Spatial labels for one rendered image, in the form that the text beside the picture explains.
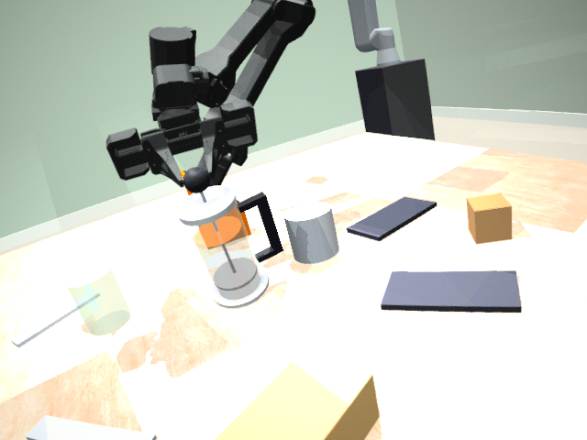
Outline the glass french press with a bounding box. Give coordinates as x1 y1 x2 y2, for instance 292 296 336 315
176 167 283 309

